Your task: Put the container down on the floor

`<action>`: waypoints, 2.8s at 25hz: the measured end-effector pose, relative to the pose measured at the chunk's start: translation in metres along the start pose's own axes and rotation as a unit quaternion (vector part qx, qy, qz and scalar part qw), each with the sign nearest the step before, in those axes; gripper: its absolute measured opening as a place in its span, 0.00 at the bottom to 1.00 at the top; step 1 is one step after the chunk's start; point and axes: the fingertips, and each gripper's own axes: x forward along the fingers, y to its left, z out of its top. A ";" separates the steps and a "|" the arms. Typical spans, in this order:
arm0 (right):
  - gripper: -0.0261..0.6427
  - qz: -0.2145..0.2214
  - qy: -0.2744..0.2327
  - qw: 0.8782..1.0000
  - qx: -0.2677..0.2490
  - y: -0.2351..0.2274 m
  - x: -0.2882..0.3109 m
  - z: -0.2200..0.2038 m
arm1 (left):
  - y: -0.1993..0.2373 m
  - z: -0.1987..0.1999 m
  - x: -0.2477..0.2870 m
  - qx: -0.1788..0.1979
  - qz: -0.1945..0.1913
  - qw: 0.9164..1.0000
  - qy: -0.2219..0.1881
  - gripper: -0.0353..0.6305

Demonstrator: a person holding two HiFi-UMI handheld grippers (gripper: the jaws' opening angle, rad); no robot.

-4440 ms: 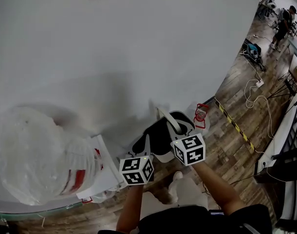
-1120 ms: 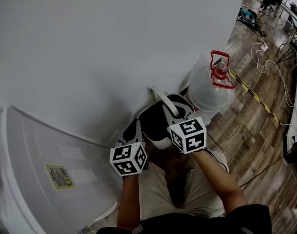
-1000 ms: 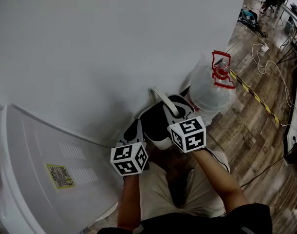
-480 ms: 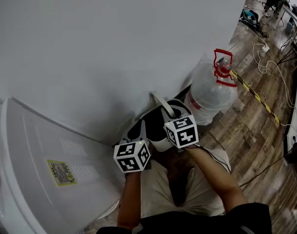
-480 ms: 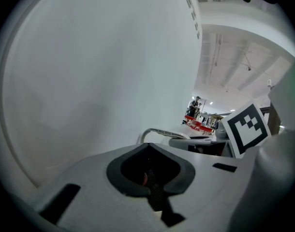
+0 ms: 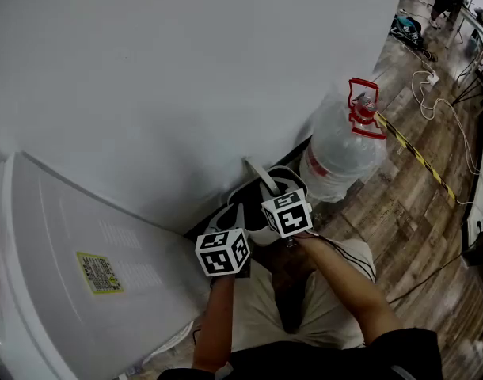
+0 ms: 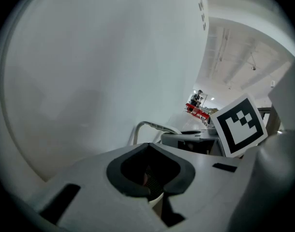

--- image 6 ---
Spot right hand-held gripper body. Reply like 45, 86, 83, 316
261, 178, 314, 248

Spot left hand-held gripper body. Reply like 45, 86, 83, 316
194, 202, 253, 280

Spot person's left forearm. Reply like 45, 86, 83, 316
190, 275, 237, 374

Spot person's right forearm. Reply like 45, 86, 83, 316
299, 235, 405, 346

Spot person's beige trousers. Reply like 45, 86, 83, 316
229, 237, 377, 352

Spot white coiled tube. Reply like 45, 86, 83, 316
140, 320, 196, 367

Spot yellow black floor tape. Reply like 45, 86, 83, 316
374, 111, 460, 205

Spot person's black shirt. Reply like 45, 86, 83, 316
158, 326, 444, 380

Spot white water dispenser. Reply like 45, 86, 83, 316
0, 150, 211, 380

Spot black stair railing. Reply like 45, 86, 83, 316
461, 104, 483, 268

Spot black bag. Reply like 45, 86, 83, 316
388, 13, 424, 47

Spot clear water jug red handle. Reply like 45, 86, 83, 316
299, 76, 388, 203

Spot white power cable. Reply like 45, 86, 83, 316
411, 69, 483, 209

